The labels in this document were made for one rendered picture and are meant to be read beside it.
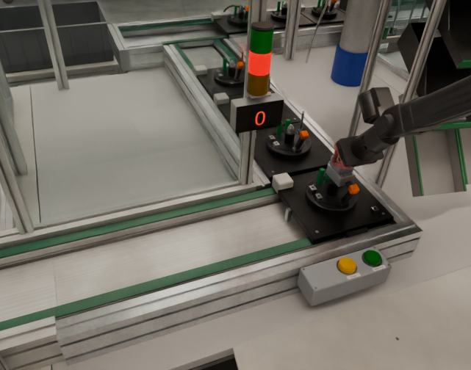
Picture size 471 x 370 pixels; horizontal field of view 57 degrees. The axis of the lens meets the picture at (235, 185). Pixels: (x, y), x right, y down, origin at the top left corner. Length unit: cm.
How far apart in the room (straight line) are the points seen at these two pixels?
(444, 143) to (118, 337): 97
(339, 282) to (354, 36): 121
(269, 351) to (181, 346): 19
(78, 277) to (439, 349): 84
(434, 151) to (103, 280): 93
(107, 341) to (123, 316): 7
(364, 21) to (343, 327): 128
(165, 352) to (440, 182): 84
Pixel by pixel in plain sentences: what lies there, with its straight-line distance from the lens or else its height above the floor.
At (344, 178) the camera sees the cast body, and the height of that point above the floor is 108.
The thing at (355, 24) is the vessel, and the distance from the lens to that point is 196.
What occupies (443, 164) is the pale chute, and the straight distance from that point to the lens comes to 132.
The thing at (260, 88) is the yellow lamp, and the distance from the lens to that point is 101.
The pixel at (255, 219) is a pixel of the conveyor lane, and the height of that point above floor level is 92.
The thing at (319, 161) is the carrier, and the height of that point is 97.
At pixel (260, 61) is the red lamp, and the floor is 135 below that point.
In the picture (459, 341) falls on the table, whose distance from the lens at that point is 116.
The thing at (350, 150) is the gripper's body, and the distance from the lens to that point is 103.
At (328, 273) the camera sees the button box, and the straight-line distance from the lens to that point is 103.
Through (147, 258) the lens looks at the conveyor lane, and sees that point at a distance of 110.
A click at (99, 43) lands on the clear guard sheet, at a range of 93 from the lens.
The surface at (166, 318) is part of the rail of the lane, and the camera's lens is 98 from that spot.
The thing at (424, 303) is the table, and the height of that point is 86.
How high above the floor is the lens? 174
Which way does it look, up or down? 40 degrees down
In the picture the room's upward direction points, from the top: 3 degrees clockwise
